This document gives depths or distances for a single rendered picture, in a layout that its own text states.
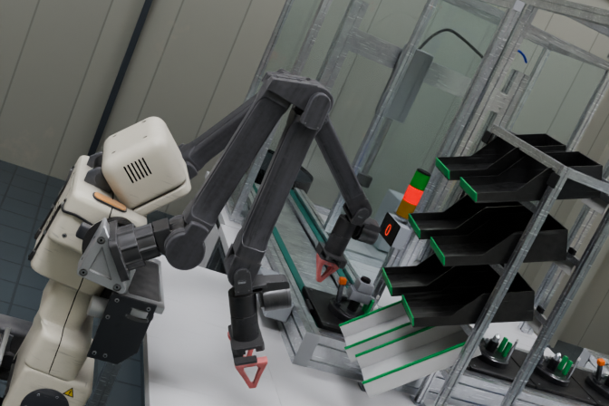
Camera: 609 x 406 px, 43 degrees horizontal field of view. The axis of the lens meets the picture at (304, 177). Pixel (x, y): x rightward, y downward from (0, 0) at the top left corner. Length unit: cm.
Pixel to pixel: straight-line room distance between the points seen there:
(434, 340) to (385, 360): 13
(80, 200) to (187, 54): 359
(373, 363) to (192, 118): 347
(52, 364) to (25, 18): 354
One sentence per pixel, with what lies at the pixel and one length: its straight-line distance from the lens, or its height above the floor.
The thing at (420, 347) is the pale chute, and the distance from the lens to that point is 199.
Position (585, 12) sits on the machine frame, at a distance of 283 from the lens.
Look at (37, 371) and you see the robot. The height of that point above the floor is 81.
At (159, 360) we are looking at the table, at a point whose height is 86.
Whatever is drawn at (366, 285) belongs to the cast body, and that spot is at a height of 108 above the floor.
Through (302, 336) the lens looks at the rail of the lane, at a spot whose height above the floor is 93.
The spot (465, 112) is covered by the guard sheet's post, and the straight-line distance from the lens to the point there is 242.
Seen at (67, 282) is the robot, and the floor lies 102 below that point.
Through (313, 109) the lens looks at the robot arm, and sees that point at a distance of 146.
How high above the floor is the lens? 179
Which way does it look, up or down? 13 degrees down
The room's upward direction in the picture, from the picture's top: 24 degrees clockwise
